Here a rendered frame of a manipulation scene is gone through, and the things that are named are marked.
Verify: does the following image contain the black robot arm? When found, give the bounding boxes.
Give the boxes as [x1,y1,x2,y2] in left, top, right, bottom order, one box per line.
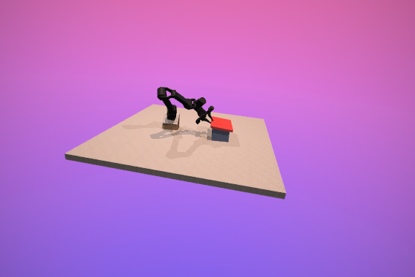
[157,87,207,121]

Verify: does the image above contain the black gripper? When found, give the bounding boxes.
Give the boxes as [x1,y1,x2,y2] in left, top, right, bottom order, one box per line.
[196,105,214,124]

